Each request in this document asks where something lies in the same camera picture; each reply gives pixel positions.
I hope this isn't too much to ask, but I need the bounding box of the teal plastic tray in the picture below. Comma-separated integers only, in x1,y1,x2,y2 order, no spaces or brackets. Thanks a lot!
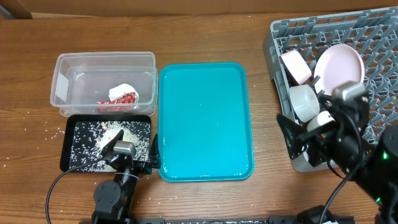
157,62,254,182

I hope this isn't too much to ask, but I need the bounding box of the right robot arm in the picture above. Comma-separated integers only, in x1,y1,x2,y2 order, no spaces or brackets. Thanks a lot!
277,93,397,223

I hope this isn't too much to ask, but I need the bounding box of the white napkin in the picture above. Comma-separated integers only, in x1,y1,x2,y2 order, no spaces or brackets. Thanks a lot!
108,83,139,101

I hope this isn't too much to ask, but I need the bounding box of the black rectangular tray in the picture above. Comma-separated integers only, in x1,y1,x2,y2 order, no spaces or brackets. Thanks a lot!
60,114,151,173

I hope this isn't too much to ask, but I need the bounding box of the white paper cup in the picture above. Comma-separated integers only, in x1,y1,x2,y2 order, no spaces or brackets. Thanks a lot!
307,111,335,131

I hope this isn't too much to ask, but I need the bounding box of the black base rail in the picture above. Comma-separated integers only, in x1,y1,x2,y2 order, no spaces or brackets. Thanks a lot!
80,205,355,224

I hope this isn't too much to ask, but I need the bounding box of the grey bowl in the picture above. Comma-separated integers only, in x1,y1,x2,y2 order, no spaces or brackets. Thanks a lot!
289,85,320,123

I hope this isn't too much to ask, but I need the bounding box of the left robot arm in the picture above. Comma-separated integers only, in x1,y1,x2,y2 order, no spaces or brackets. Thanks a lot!
91,130,161,223

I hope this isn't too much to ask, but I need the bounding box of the spilled rice pile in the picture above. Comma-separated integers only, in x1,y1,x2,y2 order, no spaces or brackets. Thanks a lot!
68,121,150,172

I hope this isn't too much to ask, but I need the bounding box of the grey dishwasher rack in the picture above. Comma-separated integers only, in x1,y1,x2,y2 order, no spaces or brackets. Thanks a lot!
262,6,398,174

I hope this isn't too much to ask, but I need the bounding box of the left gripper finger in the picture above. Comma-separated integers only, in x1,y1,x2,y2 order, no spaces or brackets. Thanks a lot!
148,134,162,169
101,130,124,159

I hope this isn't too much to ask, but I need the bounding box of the red snack wrapper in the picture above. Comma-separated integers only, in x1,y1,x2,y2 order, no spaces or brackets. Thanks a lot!
97,92,139,112

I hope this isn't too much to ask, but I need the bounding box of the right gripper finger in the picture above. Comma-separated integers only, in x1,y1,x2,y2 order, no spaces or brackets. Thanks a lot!
317,93,333,111
277,114,306,159

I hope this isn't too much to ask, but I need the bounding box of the small white plate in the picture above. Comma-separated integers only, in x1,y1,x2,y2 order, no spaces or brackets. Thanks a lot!
281,50,312,85

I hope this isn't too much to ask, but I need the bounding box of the large white plate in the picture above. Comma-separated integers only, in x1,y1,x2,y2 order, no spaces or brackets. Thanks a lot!
314,44,364,95

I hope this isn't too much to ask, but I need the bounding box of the clear plastic bin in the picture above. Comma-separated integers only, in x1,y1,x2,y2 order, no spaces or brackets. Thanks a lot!
50,52,158,116

